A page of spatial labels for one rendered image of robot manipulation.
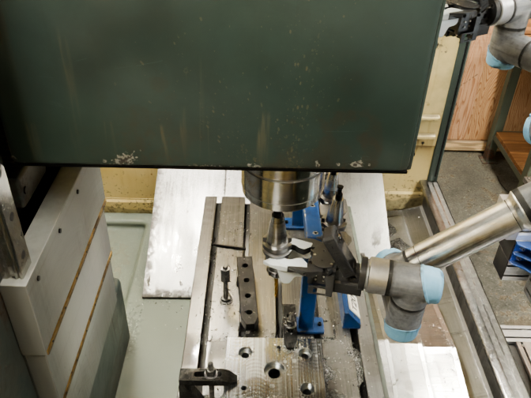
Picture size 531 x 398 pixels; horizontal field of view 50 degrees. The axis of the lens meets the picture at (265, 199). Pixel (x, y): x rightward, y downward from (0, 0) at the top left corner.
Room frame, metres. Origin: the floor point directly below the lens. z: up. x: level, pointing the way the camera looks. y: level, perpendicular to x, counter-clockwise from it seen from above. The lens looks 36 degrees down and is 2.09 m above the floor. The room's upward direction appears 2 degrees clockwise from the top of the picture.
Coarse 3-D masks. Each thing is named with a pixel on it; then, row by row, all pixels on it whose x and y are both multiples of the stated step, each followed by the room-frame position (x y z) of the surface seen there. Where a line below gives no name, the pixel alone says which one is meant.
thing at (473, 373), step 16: (416, 208) 1.91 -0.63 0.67; (400, 224) 1.82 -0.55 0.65; (416, 224) 1.81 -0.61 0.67; (416, 240) 1.72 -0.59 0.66; (448, 288) 1.44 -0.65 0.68; (448, 304) 1.37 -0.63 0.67; (448, 320) 1.30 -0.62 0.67; (464, 320) 1.29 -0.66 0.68; (464, 336) 1.23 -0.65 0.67; (464, 352) 1.17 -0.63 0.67; (464, 368) 1.11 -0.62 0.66; (480, 368) 1.10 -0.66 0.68; (480, 384) 1.05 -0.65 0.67
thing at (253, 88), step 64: (0, 0) 0.78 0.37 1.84; (64, 0) 0.78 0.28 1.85; (128, 0) 0.78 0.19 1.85; (192, 0) 0.78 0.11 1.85; (256, 0) 0.78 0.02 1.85; (320, 0) 0.78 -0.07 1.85; (384, 0) 0.79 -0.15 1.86; (0, 64) 0.78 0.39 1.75; (64, 64) 0.78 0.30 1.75; (128, 64) 0.78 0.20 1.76; (192, 64) 0.78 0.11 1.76; (256, 64) 0.78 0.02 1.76; (320, 64) 0.78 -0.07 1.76; (384, 64) 0.79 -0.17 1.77; (64, 128) 0.78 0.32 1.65; (128, 128) 0.78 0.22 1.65; (192, 128) 0.78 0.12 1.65; (256, 128) 0.78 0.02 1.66; (320, 128) 0.78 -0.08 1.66; (384, 128) 0.79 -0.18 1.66
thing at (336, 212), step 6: (342, 198) 1.11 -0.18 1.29; (330, 204) 1.11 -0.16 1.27; (336, 204) 1.09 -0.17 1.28; (342, 204) 1.10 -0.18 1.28; (330, 210) 1.10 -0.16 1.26; (336, 210) 1.09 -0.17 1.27; (342, 210) 1.10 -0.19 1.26; (330, 216) 1.09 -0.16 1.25; (336, 216) 1.09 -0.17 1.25; (342, 216) 1.09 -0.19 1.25; (330, 222) 1.09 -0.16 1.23; (336, 222) 1.09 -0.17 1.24; (342, 222) 1.09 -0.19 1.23
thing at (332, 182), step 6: (330, 174) 1.21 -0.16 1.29; (336, 174) 1.21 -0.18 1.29; (330, 180) 1.20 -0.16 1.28; (336, 180) 1.20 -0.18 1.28; (324, 186) 1.22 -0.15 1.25; (330, 186) 1.20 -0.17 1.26; (336, 186) 1.20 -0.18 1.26; (324, 192) 1.21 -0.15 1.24; (330, 192) 1.20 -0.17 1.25; (330, 198) 1.19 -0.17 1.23
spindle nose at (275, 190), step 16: (256, 176) 0.85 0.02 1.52; (272, 176) 0.83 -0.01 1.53; (288, 176) 0.83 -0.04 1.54; (304, 176) 0.84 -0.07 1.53; (320, 176) 0.87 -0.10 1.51; (256, 192) 0.85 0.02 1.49; (272, 192) 0.83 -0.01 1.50; (288, 192) 0.83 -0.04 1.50; (304, 192) 0.84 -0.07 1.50; (320, 192) 0.87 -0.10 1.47; (272, 208) 0.83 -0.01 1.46; (288, 208) 0.83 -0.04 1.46
